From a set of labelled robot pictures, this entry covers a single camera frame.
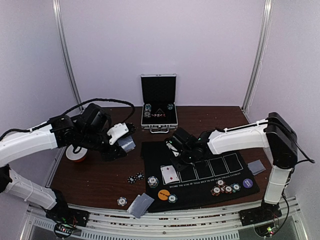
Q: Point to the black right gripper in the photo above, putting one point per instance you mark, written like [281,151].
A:
[180,162]

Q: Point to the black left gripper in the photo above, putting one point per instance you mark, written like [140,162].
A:
[112,153]

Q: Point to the two of diamonds card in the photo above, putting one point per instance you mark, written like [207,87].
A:
[169,174]

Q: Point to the grey playing card deck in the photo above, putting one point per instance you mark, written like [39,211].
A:
[127,143]

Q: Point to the small chip stack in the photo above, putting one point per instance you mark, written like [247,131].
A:
[152,182]

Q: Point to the orange big blind button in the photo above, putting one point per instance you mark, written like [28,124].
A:
[163,194]

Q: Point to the blue green fifty chip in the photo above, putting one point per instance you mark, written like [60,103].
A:
[172,198]

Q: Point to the dealt cards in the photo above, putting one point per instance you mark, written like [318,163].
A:
[140,205]

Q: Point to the black orange hundred chip stack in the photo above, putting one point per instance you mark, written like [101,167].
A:
[228,189]

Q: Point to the purple small blind button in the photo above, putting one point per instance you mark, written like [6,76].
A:
[247,183]

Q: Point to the dealt card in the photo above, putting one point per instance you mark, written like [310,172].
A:
[256,167]

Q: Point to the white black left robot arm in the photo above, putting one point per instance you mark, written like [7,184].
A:
[92,130]

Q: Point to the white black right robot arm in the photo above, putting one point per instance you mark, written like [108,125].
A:
[272,133]

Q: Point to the white red bowl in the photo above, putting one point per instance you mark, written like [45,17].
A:
[76,155]

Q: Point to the black white chip left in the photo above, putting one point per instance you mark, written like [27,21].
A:
[131,179]

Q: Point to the black white chip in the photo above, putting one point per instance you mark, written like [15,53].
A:
[140,176]
[131,179]

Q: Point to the black poker table mat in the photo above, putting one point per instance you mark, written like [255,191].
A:
[195,183]

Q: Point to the black white chip right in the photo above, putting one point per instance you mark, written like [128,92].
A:
[140,176]

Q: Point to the white blue chip flat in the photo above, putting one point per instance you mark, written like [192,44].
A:
[122,201]

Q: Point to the red dice set in case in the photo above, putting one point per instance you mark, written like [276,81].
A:
[159,114]

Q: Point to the aluminium poker case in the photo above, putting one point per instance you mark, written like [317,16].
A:
[159,90]

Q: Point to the chips in case right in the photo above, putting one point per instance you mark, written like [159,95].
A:
[170,106]

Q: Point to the chips row in case left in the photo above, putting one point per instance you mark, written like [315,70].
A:
[147,111]

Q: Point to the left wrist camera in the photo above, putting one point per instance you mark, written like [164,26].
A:
[120,130]

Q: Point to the aluminium frame rail front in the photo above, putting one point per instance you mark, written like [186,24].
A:
[214,223]

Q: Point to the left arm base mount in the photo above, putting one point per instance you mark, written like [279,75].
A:
[65,226]

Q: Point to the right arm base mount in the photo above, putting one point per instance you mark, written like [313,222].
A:
[263,219]

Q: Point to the left aluminium frame post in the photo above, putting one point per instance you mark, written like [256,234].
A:
[64,47]

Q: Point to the aluminium frame post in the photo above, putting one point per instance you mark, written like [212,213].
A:
[258,60]
[64,47]

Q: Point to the right aluminium frame post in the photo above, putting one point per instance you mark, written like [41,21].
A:
[258,60]

